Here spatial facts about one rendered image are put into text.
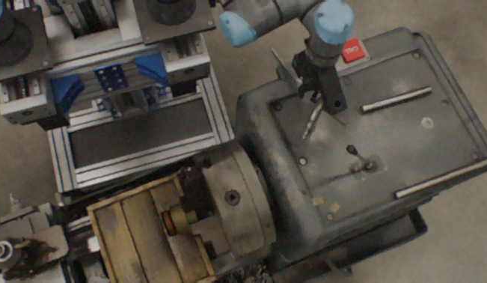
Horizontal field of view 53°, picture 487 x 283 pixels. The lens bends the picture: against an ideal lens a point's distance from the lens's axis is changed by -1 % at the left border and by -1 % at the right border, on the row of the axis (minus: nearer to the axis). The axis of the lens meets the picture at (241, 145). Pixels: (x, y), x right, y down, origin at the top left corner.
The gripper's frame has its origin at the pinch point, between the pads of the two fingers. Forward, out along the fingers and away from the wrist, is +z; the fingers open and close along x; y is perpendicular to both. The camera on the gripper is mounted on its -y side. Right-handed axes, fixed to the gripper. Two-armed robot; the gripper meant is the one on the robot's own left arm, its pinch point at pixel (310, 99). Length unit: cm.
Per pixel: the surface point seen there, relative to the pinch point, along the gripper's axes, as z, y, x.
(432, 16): 130, 66, -134
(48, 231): 28, 0, 78
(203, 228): 20.0, -17.0, 36.9
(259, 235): 14.2, -25.1, 24.1
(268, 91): 4.7, 7.9, 7.9
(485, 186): 131, -34, -109
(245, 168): 6.9, -8.9, 21.6
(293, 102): 4.8, 2.5, 3.1
